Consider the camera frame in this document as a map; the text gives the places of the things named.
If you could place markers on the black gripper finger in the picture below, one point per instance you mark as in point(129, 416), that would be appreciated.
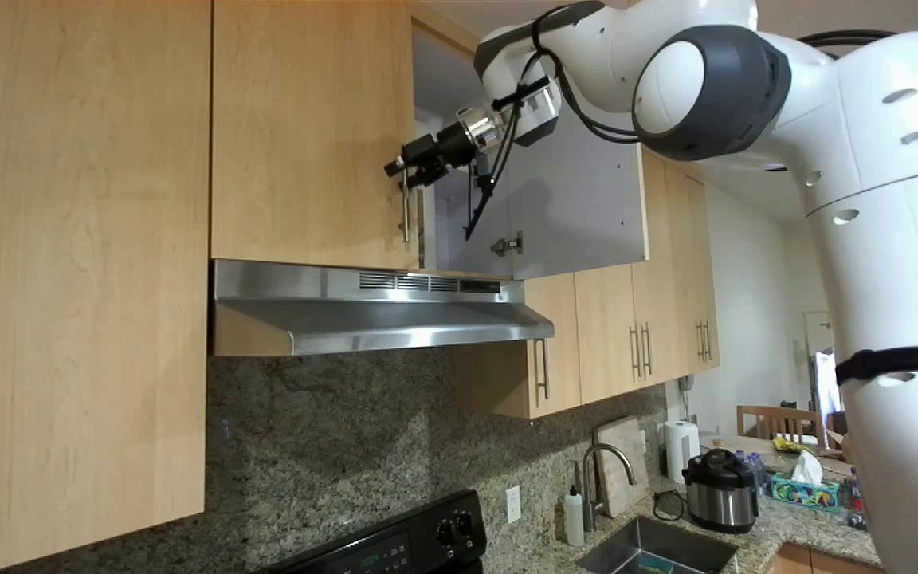
point(396, 166)

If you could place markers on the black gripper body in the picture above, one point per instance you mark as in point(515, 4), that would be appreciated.
point(458, 146)

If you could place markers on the wooden cabinet door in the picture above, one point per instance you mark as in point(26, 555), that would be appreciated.
point(309, 100)

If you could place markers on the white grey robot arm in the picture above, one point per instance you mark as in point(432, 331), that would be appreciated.
point(702, 80)

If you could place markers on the open right cabinet door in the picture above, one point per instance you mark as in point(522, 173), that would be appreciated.
point(568, 204)

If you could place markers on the chrome kitchen faucet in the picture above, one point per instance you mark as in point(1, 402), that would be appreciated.
point(596, 496)

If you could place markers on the steel kitchen sink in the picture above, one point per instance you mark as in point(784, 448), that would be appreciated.
point(650, 547)

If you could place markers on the stainless steel range hood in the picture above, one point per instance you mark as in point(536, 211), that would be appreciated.
point(295, 310)

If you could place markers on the wooden upper cabinets right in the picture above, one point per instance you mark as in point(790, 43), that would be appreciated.
point(616, 331)

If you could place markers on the black stove control panel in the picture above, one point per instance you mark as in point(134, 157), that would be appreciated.
point(444, 536)

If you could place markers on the white paper towel roll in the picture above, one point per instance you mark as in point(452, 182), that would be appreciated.
point(681, 448)

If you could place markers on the wooden cutting board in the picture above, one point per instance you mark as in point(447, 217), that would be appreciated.
point(632, 441)

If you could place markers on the white soap bottle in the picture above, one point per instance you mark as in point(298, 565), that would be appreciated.
point(573, 518)

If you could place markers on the wooden chair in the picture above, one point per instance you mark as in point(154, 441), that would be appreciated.
point(774, 421)

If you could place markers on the black silver pressure cooker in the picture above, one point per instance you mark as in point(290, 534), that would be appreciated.
point(720, 492)

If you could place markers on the tissue box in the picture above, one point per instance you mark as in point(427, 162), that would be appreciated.
point(805, 486)

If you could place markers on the white wall outlet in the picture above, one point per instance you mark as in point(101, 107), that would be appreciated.
point(515, 506)

